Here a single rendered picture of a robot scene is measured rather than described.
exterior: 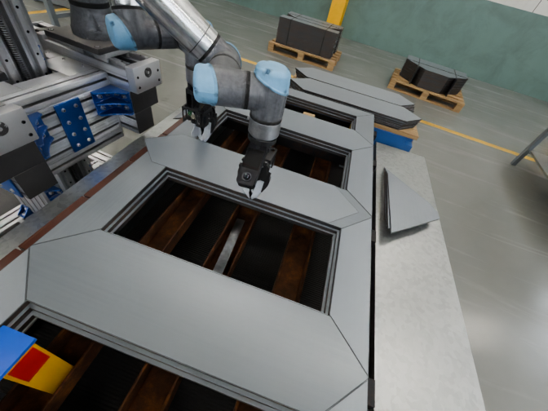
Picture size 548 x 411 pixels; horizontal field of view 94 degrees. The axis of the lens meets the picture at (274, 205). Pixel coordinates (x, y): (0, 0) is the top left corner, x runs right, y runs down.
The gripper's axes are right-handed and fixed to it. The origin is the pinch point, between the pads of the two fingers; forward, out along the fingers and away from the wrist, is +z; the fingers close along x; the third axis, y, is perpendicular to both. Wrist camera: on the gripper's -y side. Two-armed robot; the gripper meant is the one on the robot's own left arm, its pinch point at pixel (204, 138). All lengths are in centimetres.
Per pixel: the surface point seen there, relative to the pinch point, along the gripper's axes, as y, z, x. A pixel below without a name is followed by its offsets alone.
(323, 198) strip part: 9.3, 0.6, 46.0
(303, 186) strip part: 6.7, 0.6, 38.8
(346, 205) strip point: 9, 1, 54
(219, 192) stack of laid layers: 19.8, 2.5, 15.2
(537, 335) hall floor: -32, 86, 209
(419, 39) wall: -676, 49, 185
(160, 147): 11.5, 0.6, -9.8
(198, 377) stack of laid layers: 64, 2, 32
